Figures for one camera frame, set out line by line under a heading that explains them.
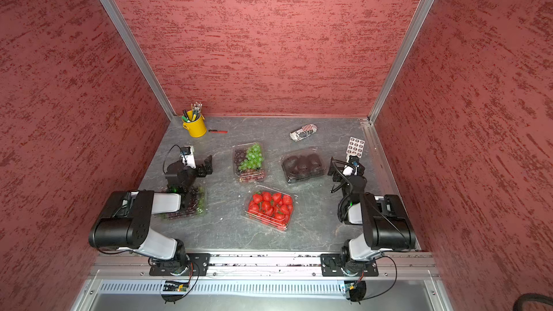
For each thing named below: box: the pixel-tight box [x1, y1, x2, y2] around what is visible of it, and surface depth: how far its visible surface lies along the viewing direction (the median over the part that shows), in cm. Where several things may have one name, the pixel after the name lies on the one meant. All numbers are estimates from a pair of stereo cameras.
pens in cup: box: [181, 101, 206, 124], surface depth 108 cm
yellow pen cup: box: [182, 110, 208, 138], surface depth 109 cm
